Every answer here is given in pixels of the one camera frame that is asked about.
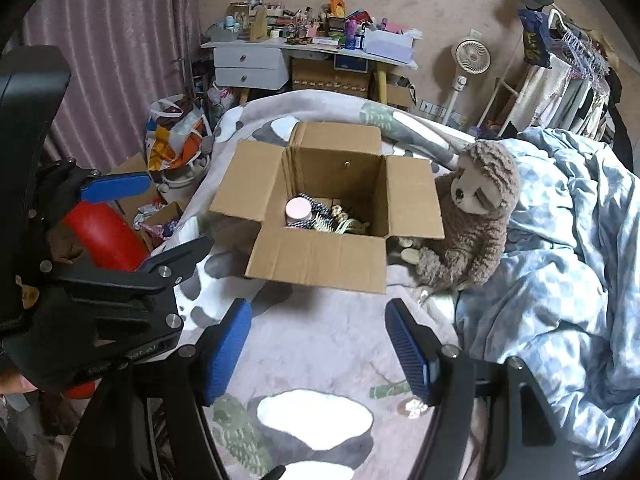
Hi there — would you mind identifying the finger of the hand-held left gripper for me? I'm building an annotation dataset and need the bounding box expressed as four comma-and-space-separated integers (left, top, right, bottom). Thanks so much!
41, 236, 215, 288
34, 159, 152, 222

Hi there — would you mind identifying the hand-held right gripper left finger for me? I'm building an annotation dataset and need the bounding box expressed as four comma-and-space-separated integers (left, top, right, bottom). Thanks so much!
57, 297, 253, 480

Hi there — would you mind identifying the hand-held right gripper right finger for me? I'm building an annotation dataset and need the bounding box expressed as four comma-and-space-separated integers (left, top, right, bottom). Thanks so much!
384, 298, 581, 480

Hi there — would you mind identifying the cardboard box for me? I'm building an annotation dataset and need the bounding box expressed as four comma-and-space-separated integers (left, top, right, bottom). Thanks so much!
209, 121, 446, 295

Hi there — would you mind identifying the pink round compact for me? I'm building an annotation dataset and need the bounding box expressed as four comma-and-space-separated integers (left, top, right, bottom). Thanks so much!
285, 198, 313, 221

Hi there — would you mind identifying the cream hair claw clip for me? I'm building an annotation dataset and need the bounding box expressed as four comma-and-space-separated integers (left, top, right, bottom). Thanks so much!
335, 217, 371, 236

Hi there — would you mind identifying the cream hair comb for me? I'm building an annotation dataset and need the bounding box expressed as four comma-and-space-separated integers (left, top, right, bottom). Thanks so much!
312, 215, 346, 235

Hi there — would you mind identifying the flat cardboard piece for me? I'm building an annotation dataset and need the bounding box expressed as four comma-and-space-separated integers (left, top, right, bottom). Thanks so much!
102, 152, 188, 231

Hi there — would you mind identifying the red cushion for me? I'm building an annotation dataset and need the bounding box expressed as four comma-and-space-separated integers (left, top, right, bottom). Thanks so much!
62, 201, 151, 273

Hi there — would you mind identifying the white round pot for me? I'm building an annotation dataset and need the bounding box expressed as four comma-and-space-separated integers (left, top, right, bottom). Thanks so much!
157, 157, 211, 201

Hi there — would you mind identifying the colourful shopping bag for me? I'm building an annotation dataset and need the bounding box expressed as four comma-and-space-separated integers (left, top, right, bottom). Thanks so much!
146, 95, 213, 171

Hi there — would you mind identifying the panda printed blanket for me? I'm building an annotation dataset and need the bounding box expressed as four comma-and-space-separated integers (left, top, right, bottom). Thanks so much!
150, 90, 481, 480

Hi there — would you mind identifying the brown sloth plush toy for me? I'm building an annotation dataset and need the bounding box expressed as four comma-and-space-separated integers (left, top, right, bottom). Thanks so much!
400, 140, 522, 291

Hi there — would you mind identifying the purple curtain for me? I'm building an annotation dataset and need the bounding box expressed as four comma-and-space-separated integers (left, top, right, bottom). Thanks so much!
20, 0, 211, 161

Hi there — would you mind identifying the blue checked duvet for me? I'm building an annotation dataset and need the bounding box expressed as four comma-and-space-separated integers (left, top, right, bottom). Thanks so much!
452, 126, 640, 476

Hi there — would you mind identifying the brown carton under desk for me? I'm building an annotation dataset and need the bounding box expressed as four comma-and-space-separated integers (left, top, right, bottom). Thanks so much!
291, 57, 373, 93

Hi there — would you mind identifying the white desk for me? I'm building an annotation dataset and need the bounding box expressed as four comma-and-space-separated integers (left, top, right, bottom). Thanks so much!
201, 37, 418, 106

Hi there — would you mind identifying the cluster of cosmetics bottles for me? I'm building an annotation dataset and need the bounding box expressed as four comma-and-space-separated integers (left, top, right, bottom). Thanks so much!
210, 0, 416, 51

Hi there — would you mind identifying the white storage box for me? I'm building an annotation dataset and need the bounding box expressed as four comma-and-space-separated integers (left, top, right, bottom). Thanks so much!
362, 27, 416, 64

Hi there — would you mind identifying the white standing fan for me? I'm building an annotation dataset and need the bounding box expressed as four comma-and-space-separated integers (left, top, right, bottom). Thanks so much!
440, 39, 491, 126

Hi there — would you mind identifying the clothes rack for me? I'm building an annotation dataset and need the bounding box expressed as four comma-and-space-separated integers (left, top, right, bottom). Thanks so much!
475, 5, 626, 143

